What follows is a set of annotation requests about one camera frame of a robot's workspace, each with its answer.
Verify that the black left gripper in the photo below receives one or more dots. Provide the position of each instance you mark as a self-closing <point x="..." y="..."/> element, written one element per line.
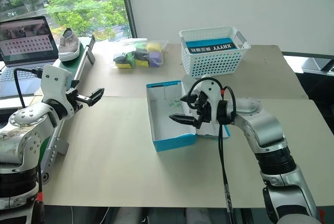
<point x="78" y="101"/>

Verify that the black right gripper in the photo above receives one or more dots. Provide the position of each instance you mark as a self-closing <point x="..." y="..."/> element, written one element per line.
<point x="203" y="109"/>

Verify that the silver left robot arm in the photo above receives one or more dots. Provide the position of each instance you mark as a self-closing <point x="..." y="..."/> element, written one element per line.
<point x="26" y="119"/>

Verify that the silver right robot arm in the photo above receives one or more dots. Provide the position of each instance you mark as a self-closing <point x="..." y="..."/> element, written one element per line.
<point x="266" y="127"/>

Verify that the blue white cardboard box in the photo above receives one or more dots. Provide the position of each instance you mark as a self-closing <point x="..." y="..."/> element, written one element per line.
<point x="167" y="119"/>

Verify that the blue and white printed box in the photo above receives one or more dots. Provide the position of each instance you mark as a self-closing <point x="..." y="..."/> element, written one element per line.
<point x="208" y="45"/>

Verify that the grey sneaker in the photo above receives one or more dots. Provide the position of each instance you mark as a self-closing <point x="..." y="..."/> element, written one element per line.
<point x="68" y="47"/>

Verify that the white perforated plastic basket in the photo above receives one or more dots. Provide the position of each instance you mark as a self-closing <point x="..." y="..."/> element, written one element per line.
<point x="211" y="63"/>

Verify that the plastic bag of coloured sponges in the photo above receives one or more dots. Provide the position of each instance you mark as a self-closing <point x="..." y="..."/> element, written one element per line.
<point x="141" y="55"/>

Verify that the open silver laptop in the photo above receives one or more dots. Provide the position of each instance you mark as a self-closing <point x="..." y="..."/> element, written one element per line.
<point x="26" y="41"/>

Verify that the green trees outside window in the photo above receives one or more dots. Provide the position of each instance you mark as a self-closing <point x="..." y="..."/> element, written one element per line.
<point x="75" y="10"/>

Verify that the dark desk with white items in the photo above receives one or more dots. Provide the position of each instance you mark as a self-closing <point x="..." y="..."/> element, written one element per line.
<point x="318" y="83"/>

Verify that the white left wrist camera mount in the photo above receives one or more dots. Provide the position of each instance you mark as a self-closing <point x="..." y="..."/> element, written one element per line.
<point x="54" y="83"/>

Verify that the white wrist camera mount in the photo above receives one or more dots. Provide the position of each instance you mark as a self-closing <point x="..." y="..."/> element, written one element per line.
<point x="211" y="88"/>
<point x="54" y="83"/>

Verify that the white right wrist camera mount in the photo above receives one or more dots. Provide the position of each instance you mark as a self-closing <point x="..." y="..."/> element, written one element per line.
<point x="211" y="88"/>

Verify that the green conveyor belt silver frame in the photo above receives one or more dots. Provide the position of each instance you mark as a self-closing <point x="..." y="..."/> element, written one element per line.
<point x="78" y="58"/>

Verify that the black window frame post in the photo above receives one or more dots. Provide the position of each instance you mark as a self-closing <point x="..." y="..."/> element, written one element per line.
<point x="129" y="4"/>

